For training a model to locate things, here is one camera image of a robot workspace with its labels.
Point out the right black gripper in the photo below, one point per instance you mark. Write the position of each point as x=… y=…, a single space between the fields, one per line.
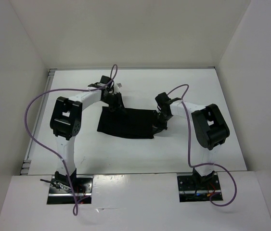
x=157 y=126

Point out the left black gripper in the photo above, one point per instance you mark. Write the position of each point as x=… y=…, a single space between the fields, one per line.
x=119 y=105

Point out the black skirt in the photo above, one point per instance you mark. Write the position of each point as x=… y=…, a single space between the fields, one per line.
x=128 y=124

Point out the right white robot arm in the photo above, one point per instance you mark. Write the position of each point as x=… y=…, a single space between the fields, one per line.
x=211 y=130

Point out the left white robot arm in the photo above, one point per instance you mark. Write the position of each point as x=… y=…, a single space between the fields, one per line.
x=66 y=123

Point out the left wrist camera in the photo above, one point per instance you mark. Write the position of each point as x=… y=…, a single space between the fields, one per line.
x=117 y=87

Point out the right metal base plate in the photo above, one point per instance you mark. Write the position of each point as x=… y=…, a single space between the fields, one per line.
x=189 y=191

